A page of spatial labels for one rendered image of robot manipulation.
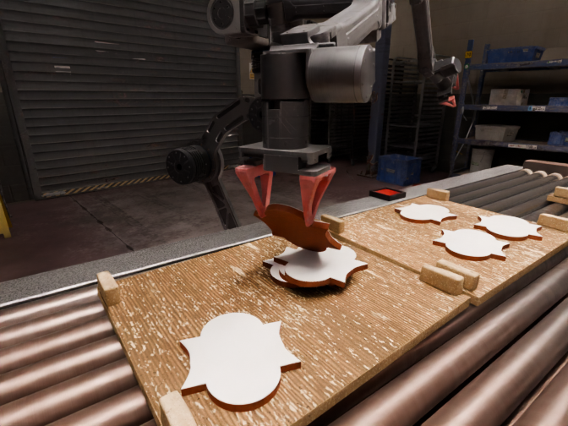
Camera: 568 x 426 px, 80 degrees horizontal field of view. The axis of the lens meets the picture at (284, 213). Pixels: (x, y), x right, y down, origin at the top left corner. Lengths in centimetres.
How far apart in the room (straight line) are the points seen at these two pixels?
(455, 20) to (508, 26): 76
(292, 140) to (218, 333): 24
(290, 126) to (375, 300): 26
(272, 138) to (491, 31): 587
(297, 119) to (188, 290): 29
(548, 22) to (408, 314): 569
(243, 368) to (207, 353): 4
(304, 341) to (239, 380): 9
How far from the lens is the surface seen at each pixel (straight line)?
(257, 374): 37
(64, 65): 512
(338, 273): 49
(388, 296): 51
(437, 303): 52
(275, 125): 40
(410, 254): 65
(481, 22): 628
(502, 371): 47
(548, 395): 47
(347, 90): 38
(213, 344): 40
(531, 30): 606
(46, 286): 67
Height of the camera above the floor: 120
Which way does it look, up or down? 19 degrees down
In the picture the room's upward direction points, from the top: straight up
